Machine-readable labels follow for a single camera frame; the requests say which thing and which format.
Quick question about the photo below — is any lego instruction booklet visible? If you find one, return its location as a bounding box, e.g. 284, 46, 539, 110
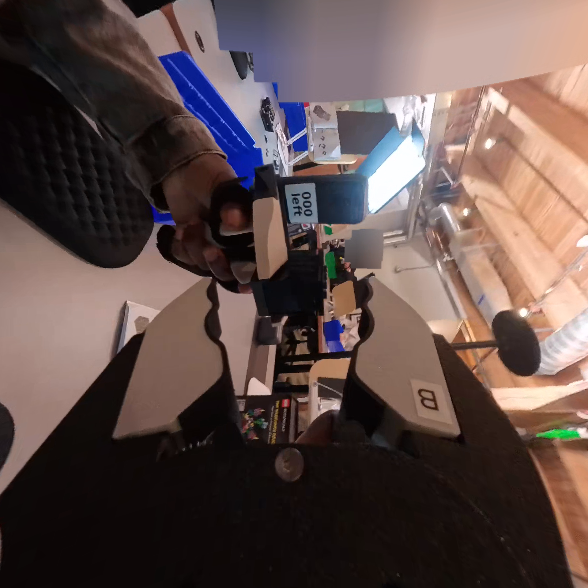
116, 300, 162, 355

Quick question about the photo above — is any black board on stand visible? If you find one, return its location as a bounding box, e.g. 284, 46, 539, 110
337, 110, 399, 158

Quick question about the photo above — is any small black label printer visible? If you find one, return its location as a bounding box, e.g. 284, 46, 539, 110
254, 316, 285, 346

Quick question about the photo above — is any black lego block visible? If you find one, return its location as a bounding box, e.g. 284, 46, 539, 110
251, 249, 325, 318

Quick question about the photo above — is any round black pad on pole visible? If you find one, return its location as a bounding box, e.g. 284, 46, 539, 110
452, 309, 543, 378

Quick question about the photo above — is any person's left hand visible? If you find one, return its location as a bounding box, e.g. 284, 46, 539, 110
156, 161, 259, 296

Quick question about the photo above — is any document stand with instruction sheet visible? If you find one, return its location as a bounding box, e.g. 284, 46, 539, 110
309, 357, 354, 414

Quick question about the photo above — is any studio light panel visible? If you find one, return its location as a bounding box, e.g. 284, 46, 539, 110
364, 133, 428, 215

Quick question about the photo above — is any white stand with booklet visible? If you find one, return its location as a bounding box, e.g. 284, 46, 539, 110
307, 103, 358, 164

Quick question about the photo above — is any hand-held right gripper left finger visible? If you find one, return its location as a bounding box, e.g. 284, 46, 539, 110
111, 277, 228, 442

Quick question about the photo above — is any person's left forearm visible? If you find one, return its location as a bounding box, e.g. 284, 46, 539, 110
0, 0, 229, 213

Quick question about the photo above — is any black lego set box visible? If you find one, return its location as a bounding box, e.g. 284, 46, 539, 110
236, 394, 300, 445

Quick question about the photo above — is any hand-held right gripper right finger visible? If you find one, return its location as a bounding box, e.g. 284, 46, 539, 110
350, 276, 462, 439

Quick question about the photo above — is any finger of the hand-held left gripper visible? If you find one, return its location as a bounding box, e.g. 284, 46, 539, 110
251, 195, 291, 282

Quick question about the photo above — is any large blue plastic bin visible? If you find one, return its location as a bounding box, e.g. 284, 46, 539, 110
157, 51, 263, 227

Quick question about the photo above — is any silver air duct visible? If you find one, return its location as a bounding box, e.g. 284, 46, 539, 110
427, 202, 588, 322

